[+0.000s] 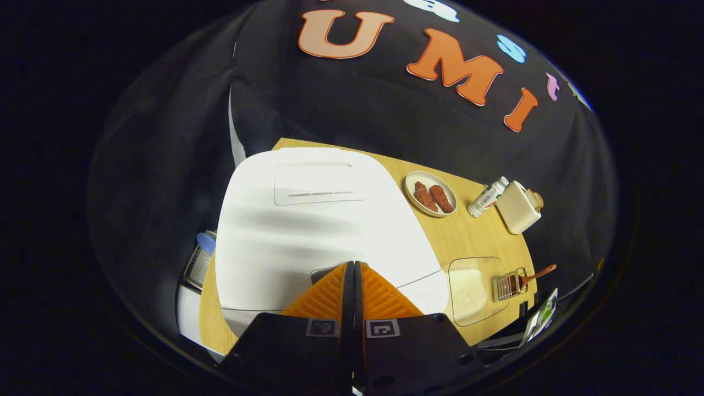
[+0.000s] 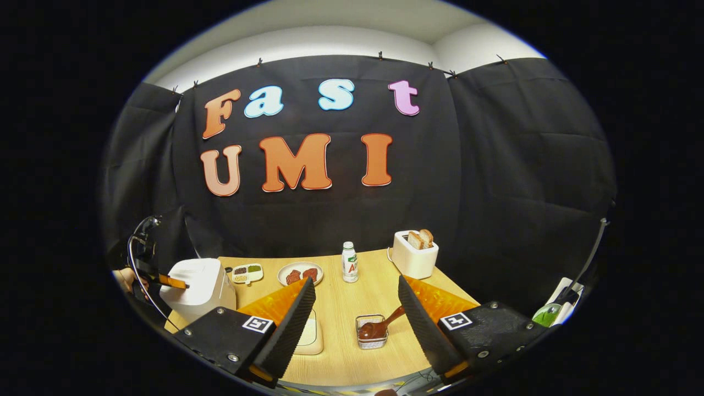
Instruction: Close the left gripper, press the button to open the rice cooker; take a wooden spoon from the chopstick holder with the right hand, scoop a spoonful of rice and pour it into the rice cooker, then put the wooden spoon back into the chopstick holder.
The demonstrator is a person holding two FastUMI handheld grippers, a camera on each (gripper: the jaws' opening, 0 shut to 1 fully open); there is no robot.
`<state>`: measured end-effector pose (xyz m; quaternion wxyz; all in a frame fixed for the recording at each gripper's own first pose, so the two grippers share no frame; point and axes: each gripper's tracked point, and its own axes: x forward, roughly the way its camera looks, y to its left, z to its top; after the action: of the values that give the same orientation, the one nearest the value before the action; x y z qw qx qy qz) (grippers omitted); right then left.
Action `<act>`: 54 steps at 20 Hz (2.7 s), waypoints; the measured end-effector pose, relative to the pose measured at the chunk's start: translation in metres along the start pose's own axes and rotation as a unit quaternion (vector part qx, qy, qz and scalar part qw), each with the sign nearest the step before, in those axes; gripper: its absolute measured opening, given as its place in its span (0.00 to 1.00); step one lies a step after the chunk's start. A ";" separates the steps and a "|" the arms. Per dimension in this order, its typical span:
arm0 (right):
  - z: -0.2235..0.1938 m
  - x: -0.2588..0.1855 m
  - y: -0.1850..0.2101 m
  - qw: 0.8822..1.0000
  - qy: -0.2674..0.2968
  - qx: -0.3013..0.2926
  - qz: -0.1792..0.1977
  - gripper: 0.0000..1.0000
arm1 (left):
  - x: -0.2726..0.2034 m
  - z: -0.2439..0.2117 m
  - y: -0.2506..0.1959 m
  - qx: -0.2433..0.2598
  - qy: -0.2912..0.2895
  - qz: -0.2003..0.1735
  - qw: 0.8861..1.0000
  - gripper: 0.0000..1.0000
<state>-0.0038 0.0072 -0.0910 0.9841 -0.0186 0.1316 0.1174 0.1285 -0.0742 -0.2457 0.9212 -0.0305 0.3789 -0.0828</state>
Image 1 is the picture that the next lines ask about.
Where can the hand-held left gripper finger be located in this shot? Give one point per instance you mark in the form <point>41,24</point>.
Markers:
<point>358,330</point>
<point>347,330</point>

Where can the white rice cooker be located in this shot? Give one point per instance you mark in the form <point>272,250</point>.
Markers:
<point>308,236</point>

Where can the clear tray of rice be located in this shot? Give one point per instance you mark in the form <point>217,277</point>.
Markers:
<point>473,291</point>

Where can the brown wooden spoon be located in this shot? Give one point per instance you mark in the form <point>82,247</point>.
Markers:
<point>536,273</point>

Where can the brown meat piece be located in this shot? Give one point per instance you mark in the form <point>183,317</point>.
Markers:
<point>424,197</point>
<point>441,199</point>

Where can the cream round plate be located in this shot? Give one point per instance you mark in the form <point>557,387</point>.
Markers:
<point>418,179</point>

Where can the blue round lid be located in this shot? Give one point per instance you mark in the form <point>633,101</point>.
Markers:
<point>206,242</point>

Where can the white drink bottle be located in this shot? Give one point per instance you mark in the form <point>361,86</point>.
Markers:
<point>487,197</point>

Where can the white toaster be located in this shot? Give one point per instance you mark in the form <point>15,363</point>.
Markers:
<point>514,212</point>

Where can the toast slice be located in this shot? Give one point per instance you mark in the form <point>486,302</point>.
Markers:
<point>536,199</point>

